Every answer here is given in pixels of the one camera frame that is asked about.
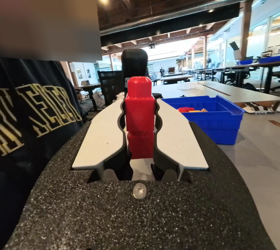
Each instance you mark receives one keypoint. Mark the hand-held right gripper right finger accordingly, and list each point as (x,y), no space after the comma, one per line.
(181,143)

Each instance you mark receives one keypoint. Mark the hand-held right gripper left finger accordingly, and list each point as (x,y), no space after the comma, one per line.
(98,136)

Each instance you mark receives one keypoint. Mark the blue plastic bin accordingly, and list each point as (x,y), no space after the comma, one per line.
(218,129)

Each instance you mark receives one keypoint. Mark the black mesh chair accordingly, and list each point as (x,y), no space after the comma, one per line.
(110,86)

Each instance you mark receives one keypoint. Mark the clear plastic wrap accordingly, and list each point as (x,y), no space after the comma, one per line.
(188,86)

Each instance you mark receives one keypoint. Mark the black and white cloth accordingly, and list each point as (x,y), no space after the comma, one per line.
(258,106)

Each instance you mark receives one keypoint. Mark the dark background table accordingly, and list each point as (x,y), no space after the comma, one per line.
(251,66)

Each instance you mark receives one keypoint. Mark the black white standing device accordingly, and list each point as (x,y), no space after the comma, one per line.
(235,50)

